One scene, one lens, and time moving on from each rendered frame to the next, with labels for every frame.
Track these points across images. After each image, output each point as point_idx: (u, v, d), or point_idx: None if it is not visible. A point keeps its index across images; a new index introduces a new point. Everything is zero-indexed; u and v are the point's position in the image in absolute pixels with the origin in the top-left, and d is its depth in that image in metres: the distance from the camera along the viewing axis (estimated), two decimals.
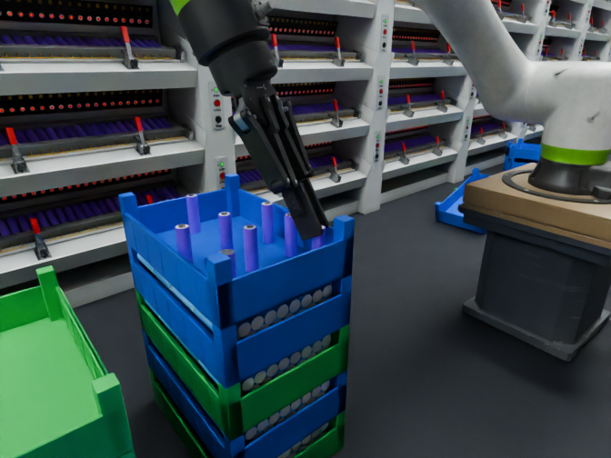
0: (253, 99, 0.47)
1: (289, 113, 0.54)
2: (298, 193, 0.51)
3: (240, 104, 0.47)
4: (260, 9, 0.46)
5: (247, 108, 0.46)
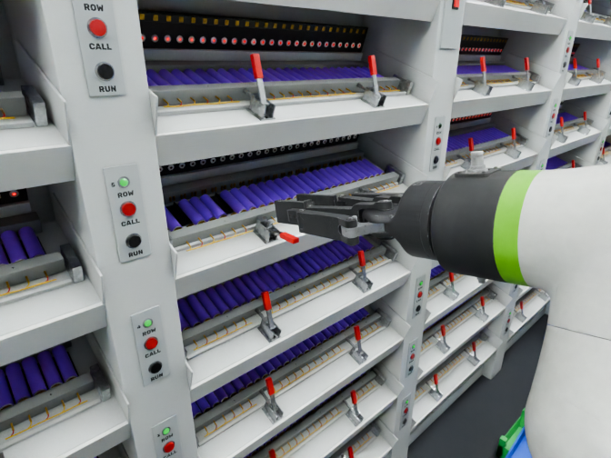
0: None
1: (347, 215, 0.41)
2: (331, 200, 0.52)
3: None
4: (480, 164, 0.35)
5: None
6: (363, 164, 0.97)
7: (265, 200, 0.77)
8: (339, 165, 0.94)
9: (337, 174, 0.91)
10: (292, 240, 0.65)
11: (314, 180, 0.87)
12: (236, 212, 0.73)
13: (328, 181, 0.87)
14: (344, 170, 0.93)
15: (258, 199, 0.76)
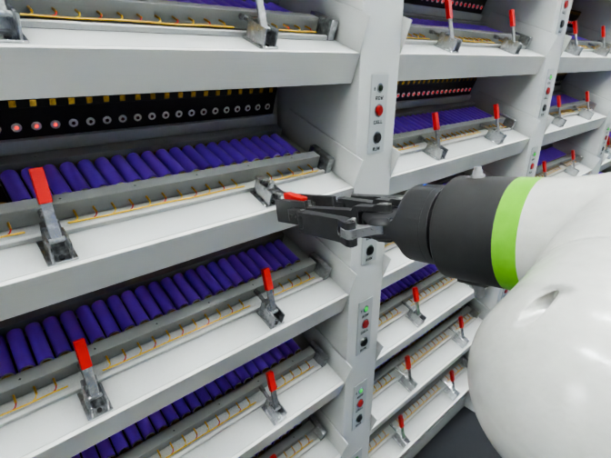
0: (379, 238, 0.41)
1: None
2: None
3: (374, 228, 0.40)
4: (475, 285, 0.37)
5: (367, 233, 0.40)
6: (269, 139, 0.70)
7: (75, 187, 0.49)
8: (231, 141, 0.67)
9: (223, 151, 0.63)
10: (28, 172, 0.40)
11: (180, 159, 0.59)
12: None
13: (203, 160, 0.59)
14: (236, 147, 0.66)
15: (62, 184, 0.48)
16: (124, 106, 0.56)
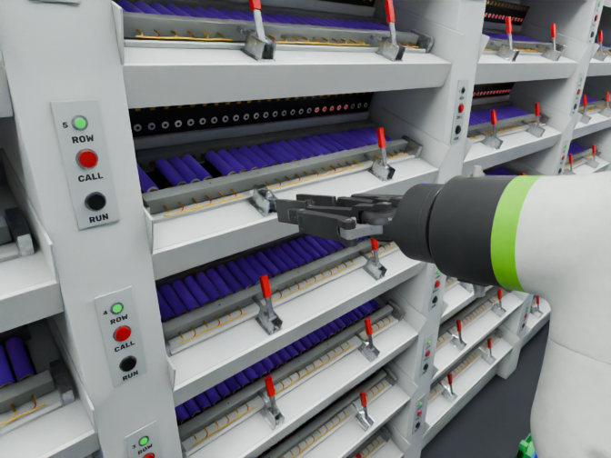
0: (379, 238, 0.40)
1: None
2: None
3: (373, 228, 0.40)
4: (475, 284, 0.37)
5: (367, 233, 0.40)
6: (369, 131, 0.87)
7: (257, 164, 0.66)
8: (343, 132, 0.84)
9: (341, 140, 0.80)
10: None
11: (315, 145, 0.76)
12: (225, 174, 0.62)
13: (331, 146, 0.77)
14: (348, 137, 0.83)
15: (250, 162, 0.65)
16: (277, 104, 0.73)
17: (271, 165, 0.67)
